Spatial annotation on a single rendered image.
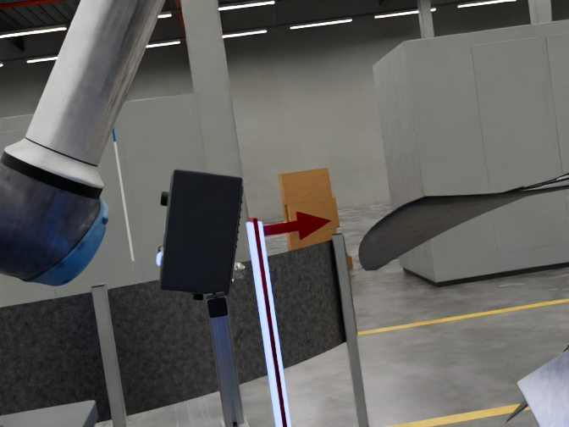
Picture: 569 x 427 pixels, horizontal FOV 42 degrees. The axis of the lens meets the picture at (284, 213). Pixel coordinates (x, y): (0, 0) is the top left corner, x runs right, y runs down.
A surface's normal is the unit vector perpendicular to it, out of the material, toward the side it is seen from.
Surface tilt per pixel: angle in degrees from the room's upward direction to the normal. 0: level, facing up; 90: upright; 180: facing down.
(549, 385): 55
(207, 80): 90
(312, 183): 90
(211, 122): 90
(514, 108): 90
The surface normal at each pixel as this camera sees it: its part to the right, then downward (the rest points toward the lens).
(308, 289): 0.73, -0.07
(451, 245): 0.08, 0.04
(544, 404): -0.65, -0.45
